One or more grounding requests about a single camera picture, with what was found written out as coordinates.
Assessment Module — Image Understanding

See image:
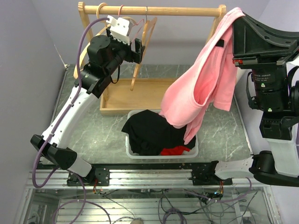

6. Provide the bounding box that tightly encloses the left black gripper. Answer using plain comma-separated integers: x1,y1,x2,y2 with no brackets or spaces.
105,27,146,76

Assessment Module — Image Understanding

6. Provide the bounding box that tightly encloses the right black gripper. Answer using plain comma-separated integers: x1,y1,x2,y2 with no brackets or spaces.
234,8,299,112

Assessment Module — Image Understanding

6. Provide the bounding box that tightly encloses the wooden hanger metal hook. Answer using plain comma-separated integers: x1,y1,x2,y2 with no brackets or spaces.
129,7,158,91

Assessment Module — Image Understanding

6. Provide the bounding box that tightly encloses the pink wire hanger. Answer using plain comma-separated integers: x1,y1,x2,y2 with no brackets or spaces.
121,16,145,43

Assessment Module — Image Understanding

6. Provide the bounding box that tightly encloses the pink t shirt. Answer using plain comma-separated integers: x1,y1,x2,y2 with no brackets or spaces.
160,7,245,144

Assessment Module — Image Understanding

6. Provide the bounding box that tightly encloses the light wooden hanger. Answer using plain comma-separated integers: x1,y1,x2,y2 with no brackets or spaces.
73,2,110,79

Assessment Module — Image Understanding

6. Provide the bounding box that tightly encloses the black printed t shirt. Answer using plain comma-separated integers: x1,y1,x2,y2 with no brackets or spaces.
121,109,196,156

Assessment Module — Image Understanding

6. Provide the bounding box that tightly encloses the red t shirt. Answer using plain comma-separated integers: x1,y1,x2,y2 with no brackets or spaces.
160,146,190,156

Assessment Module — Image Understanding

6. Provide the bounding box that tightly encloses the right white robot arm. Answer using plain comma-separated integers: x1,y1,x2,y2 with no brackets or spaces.
206,14,299,187

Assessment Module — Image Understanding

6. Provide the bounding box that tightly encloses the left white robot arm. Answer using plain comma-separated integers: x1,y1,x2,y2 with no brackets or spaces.
30,22,145,185

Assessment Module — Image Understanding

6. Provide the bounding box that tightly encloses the wooden clothes rack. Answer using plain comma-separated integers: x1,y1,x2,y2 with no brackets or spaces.
78,2,227,115

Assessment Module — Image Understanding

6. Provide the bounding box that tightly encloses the white plastic basket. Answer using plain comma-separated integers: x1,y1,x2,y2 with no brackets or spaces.
125,109,199,160

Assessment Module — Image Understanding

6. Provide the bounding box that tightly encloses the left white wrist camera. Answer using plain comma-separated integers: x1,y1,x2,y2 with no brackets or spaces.
107,15,130,45

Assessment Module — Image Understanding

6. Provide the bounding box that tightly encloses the aluminium mounting rail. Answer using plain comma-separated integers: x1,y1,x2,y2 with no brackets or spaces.
25,170,249,189

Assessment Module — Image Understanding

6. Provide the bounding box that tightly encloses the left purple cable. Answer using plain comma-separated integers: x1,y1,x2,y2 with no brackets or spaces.
32,16,112,224

